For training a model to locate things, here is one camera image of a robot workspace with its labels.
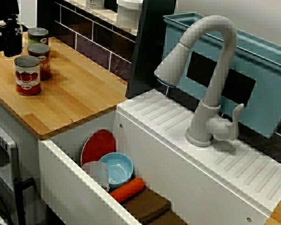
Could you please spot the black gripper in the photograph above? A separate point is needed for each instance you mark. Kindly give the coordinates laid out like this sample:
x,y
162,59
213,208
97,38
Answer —
x,y
11,21

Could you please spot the brown cloth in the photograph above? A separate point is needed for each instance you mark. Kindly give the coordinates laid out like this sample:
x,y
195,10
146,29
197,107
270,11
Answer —
x,y
152,206

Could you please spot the green peas can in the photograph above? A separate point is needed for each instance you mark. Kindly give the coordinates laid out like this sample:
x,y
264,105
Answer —
x,y
37,36

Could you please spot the red white tomato can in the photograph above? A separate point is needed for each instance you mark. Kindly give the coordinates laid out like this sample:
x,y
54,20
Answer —
x,y
28,77

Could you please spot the red plate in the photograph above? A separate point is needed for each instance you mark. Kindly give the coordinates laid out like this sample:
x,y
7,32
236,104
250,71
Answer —
x,y
98,145

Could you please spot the clear plastic cup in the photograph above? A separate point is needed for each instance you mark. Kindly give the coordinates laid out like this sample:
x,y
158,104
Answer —
x,y
94,171

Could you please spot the teal plastic bin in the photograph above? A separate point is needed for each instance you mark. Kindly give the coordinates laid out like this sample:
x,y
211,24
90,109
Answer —
x,y
267,75

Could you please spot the orange toy sausage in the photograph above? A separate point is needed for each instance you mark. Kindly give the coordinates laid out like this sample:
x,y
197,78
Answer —
x,y
127,189

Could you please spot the grey toy faucet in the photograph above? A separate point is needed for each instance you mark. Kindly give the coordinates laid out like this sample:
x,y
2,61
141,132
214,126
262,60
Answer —
x,y
213,98

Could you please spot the wooden counter board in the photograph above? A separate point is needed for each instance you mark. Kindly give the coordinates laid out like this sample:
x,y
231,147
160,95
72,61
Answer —
x,y
61,93

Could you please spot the white toy sink unit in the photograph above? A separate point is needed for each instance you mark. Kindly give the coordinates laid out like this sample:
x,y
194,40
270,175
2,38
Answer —
x,y
178,159

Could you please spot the light blue bowl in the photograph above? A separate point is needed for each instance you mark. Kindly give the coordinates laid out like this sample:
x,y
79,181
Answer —
x,y
119,167

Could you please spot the clear jar white lid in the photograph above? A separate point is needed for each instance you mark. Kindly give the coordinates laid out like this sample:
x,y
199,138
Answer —
x,y
128,11
94,2

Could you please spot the orange beans can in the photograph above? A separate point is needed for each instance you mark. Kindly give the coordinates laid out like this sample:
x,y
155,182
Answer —
x,y
43,63

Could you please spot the grey toy appliance door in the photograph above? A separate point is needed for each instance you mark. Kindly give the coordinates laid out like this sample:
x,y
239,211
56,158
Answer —
x,y
4,150

